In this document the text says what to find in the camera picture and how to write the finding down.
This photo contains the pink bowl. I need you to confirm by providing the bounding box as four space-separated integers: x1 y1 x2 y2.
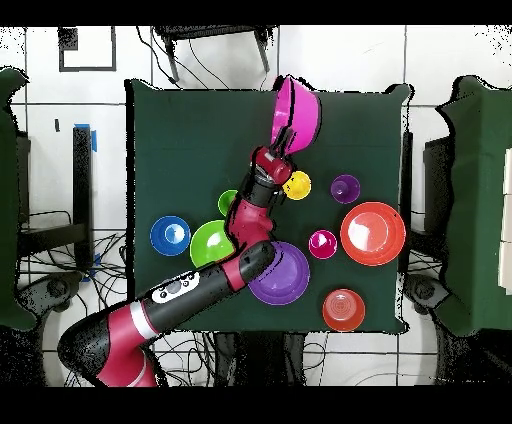
270 75 322 155

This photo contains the yellow cup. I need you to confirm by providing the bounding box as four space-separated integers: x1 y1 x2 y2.
281 170 312 201

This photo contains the green cup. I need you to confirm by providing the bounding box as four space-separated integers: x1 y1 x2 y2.
216 189 239 217

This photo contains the purple cup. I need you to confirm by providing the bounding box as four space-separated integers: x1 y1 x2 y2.
330 174 362 205

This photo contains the red cup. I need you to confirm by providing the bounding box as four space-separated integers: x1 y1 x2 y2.
307 229 338 260

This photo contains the green bowl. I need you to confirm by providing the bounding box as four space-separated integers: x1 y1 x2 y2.
189 219 237 269

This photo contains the purple bowl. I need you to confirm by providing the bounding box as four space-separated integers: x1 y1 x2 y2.
247 240 311 306

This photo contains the large orange bowl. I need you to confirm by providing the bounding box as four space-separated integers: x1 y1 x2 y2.
339 201 407 267

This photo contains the blue bowl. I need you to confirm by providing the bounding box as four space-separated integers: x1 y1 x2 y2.
149 215 192 257

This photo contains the black metal stool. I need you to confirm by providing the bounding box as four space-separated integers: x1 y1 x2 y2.
153 25 278 83

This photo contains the small orange bowl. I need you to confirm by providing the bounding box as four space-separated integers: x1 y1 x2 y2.
321 288 366 333

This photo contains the blue tape strip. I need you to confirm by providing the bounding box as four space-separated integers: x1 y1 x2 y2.
74 123 98 153

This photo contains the black metal stand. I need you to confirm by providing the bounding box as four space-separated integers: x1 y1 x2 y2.
15 125 94 273

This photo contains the neighbouring dark green tablecloth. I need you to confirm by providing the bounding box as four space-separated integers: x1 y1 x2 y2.
0 66 37 331
435 74 512 337

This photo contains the grey pedestal leg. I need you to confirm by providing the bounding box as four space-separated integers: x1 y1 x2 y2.
403 273 451 315
17 271 83 317

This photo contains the grey square floor frame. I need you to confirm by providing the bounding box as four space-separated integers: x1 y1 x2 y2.
58 26 118 73

